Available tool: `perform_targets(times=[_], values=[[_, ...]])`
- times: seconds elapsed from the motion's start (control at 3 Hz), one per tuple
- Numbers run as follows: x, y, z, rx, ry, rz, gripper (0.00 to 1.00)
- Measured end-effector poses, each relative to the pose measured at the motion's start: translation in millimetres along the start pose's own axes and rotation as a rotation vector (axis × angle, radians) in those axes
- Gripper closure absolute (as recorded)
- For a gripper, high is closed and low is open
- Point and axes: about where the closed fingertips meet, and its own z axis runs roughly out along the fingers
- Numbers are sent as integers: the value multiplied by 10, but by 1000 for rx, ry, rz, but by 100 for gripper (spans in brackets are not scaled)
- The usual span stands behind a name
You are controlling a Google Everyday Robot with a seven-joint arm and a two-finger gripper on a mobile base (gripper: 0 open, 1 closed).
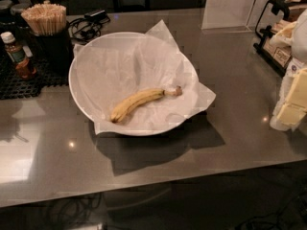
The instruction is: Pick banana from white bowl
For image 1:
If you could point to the white paper liner sheet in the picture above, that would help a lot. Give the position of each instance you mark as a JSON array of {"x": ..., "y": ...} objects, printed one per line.
[{"x": 128, "y": 67}]

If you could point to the black rubber grid mat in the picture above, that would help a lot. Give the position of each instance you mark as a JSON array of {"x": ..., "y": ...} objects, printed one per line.
[{"x": 13, "y": 87}]

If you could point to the bundle of wooden stir sticks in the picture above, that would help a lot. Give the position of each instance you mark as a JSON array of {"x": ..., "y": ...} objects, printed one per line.
[{"x": 46, "y": 18}]

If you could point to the large white bowl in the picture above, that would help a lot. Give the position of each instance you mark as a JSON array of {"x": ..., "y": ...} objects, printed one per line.
[{"x": 105, "y": 80}]

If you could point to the black stick holder cup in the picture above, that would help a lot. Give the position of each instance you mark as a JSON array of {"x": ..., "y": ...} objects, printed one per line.
[{"x": 58, "y": 50}]

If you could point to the black power adapter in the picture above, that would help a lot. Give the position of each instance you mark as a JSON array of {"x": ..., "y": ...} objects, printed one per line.
[{"x": 98, "y": 14}]

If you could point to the clear acrylic sign holder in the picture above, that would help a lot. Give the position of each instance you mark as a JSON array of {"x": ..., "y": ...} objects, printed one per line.
[{"x": 220, "y": 14}]

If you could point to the yellow banana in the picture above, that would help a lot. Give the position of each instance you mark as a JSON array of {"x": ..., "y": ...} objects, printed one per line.
[{"x": 126, "y": 106}]

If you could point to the small brown sauce bottle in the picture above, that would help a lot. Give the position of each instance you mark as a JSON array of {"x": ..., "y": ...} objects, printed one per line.
[{"x": 22, "y": 64}]

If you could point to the dark lidded jar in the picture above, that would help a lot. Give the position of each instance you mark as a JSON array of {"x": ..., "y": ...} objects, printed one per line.
[{"x": 10, "y": 15}]

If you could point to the black wire condiment rack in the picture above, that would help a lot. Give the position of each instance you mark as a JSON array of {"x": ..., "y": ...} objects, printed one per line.
[{"x": 276, "y": 16}]

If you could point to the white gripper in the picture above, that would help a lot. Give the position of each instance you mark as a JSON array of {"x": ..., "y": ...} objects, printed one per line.
[{"x": 301, "y": 38}]

